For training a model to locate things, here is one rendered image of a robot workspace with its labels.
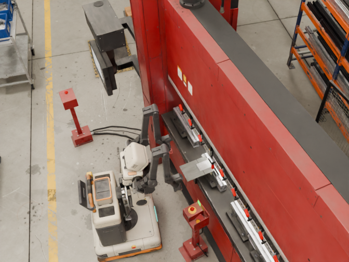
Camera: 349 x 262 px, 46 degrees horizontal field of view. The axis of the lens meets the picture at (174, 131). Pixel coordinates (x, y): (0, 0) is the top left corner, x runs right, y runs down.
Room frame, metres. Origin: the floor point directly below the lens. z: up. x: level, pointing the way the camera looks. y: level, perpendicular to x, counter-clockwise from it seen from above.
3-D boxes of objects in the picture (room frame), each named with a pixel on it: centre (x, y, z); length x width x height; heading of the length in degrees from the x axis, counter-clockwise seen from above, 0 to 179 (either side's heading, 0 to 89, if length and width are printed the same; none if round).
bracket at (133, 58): (3.26, 0.41, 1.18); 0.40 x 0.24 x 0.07; 21
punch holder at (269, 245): (1.24, -0.67, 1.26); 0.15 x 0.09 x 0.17; 21
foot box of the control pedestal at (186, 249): (1.74, -0.12, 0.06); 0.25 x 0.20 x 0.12; 117
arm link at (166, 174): (1.87, 0.08, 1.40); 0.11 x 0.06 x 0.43; 9
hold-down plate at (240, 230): (1.56, -0.48, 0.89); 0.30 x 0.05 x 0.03; 21
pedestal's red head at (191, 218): (1.76, -0.15, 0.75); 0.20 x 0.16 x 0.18; 27
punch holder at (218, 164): (1.98, -0.38, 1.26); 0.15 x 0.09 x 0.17; 21
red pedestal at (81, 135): (3.33, 1.19, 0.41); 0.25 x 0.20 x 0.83; 111
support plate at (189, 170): (2.09, -0.18, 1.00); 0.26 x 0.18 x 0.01; 111
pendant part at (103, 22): (3.14, 0.59, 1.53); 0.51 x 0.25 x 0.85; 20
